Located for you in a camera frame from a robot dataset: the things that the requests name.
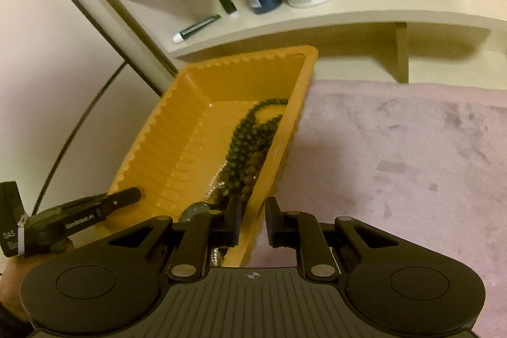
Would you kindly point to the person's left hand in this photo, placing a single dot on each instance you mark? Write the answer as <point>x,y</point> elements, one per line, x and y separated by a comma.
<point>10,282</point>

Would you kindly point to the curved grey pole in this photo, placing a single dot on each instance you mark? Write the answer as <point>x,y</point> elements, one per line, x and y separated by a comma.
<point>103,13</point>

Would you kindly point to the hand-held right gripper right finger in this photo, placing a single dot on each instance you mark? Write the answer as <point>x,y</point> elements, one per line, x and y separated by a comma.
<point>275,223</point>

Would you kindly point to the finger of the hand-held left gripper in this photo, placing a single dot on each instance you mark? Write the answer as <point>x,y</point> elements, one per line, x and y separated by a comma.
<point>121,199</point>

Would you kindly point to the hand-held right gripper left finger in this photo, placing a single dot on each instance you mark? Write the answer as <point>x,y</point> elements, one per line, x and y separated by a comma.
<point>233,221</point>

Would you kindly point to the yellow plastic tray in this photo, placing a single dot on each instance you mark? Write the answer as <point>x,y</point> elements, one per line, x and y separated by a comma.
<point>186,148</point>

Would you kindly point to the beige wooden shelf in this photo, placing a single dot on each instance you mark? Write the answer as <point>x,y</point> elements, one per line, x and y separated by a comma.
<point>317,21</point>

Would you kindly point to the black slim tube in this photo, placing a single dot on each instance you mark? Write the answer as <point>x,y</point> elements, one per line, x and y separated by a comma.
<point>198,28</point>

